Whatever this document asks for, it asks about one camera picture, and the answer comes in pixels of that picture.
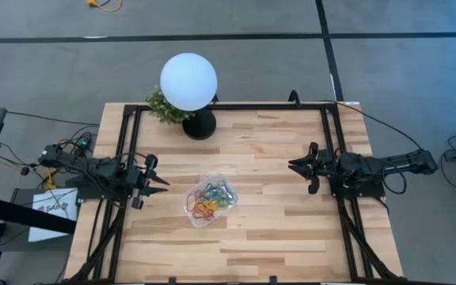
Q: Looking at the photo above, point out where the clear plastic bag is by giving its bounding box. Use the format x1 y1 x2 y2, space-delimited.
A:
183 173 240 229

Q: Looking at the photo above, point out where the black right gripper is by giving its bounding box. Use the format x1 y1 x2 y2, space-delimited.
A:
287 141 338 196

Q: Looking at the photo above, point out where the small green potted plant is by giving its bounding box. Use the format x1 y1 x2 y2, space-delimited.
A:
145 87 196 125

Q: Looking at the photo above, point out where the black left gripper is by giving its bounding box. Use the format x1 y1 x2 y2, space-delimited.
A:
127 153 171 211

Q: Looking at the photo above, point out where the long black cable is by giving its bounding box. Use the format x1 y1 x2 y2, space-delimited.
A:
289 89 424 150

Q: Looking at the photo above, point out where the green rubber band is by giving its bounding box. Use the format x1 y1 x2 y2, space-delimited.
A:
206 182 227 197

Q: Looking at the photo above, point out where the yellow extension cable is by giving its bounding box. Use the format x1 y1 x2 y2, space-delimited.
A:
86 0 123 13

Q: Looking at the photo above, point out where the white paper sheet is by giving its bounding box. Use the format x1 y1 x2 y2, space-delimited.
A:
28 188 79 243

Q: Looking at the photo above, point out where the teal rubber band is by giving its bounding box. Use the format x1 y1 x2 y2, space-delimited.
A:
211 185 237 207
207 189 229 207

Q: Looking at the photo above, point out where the thin black floor cable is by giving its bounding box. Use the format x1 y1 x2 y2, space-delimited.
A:
6 110 101 127

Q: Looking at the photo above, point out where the black bar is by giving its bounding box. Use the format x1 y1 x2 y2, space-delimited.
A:
0 192 78 235

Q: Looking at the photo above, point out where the white globe table lamp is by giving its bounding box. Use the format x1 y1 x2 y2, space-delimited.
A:
159 52 218 141

